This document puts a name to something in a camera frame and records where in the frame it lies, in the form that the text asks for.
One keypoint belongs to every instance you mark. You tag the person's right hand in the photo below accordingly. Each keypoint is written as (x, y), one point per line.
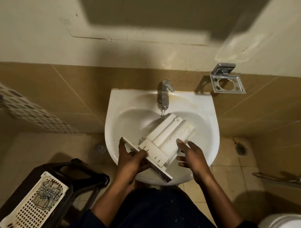
(196, 162)

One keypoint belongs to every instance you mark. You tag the person's left hand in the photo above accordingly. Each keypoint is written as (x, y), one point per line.
(129, 164)

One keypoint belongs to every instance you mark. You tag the white detergent drawer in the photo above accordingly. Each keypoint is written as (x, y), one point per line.
(169, 136)

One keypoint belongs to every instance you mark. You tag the person's left forearm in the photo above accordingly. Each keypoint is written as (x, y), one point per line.
(113, 202)

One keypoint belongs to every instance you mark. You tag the person's right forearm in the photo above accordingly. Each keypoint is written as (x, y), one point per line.
(221, 202)

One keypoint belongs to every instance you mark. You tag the person's dark trousers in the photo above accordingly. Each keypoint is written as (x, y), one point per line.
(164, 209)

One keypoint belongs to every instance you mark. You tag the round metal floor drain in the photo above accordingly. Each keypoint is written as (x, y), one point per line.
(100, 148)
(241, 149)

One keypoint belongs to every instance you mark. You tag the white ceramic sink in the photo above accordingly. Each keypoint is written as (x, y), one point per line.
(131, 117)

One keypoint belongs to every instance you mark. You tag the chrome sink faucet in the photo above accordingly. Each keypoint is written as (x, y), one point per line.
(165, 96)

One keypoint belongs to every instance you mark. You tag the chrome toilet sprayer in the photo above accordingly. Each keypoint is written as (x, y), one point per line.
(277, 179)

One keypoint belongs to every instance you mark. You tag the black-lined patterned cloth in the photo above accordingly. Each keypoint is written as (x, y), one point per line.
(47, 195)

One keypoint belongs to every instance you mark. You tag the white toilet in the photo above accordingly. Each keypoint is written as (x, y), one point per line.
(282, 222)

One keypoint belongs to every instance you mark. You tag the dark plastic stool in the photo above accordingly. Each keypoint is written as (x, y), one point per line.
(23, 178)

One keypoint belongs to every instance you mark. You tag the white perforated plastic basket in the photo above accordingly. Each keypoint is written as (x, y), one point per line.
(21, 206)

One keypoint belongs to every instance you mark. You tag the chrome wall toothbrush holder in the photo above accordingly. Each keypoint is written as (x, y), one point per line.
(214, 84)

